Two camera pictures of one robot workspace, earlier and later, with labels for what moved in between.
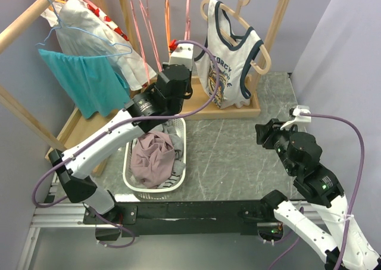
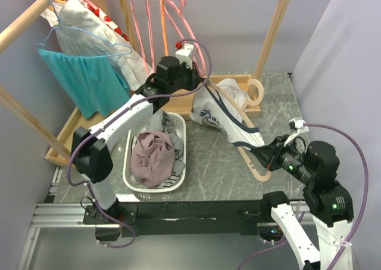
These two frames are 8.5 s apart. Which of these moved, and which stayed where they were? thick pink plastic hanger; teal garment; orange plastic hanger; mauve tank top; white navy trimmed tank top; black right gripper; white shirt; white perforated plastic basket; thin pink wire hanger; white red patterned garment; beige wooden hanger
Moved: black right gripper; orange plastic hanger; beige wooden hanger; white navy trimmed tank top; thick pink plastic hanger
Stayed: white red patterned garment; mauve tank top; thin pink wire hanger; white perforated plastic basket; white shirt; teal garment
